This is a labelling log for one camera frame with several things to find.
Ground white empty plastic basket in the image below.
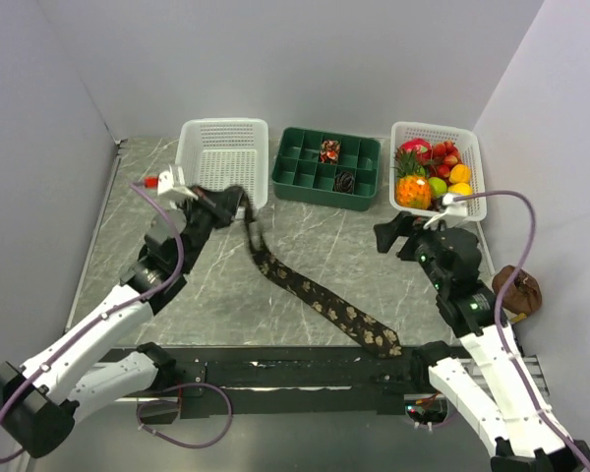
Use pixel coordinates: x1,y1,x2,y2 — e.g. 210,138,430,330
175,118,269,209

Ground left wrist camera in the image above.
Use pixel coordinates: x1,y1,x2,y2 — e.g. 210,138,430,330
144,165,198,202

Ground orange pineapple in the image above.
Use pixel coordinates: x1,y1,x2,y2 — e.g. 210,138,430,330
394,148,433,210

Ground brown paper bag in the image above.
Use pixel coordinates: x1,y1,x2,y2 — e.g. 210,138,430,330
502,269,543,324

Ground green apple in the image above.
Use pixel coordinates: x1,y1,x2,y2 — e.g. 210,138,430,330
428,177,447,200

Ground white fruit basket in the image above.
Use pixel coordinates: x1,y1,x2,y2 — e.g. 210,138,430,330
388,121,486,217

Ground red floral rolled tie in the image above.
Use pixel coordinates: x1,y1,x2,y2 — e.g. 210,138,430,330
319,140,341,164

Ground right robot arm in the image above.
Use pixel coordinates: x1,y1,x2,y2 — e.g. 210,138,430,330
374,211,590,471

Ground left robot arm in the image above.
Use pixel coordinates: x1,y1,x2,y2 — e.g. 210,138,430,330
0,186,247,464

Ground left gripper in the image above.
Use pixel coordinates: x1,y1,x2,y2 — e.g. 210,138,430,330
174,183,242,272

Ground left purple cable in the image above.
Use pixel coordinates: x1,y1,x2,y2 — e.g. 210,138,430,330
0,181,186,466

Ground green divided organizer tray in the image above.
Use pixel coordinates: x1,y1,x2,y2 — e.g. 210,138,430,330
271,127,382,211

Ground black gold floral tie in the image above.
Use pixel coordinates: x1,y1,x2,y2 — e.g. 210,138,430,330
227,185,402,359

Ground yellow lemon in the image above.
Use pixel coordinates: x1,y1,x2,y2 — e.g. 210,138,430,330
447,182,473,196

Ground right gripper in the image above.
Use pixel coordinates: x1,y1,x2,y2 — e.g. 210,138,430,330
372,210,454,291

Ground pink dragon fruit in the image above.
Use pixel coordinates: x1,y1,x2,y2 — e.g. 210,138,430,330
395,138,433,164

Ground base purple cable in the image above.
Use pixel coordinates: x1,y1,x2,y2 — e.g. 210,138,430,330
136,382,234,449

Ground dark striped rolled tie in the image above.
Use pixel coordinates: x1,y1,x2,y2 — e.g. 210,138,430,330
333,170,355,194

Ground orange fruit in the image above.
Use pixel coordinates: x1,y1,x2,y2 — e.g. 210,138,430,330
448,164,472,184

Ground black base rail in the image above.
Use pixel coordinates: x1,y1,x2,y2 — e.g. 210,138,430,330
167,346,435,419

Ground red strawberries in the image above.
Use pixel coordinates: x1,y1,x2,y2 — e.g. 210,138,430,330
426,141,461,180

